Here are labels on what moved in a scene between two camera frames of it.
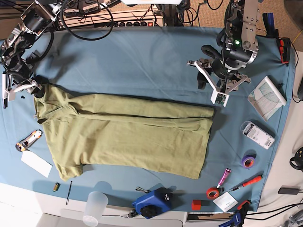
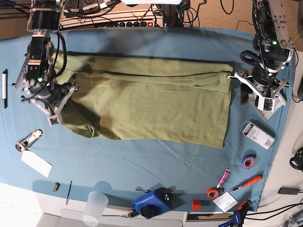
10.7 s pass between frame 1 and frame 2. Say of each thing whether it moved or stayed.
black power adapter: stayed
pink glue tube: stayed
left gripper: moved
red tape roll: stayed
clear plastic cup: stayed
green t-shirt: moved
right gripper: moved
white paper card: stayed
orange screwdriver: stayed
